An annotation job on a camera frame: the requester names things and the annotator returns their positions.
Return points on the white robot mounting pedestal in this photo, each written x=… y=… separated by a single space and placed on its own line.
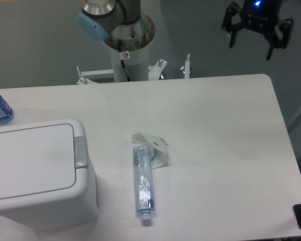
x=127 y=66

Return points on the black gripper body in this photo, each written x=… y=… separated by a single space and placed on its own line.
x=260 y=16

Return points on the white trash can lid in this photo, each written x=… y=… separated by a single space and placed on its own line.
x=36 y=160

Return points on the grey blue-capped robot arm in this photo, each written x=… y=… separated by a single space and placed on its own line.
x=123 y=27

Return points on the clear plastic bottle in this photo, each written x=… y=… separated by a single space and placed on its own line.
x=143 y=184

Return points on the white plastic trash can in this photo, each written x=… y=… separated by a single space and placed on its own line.
x=59 y=208

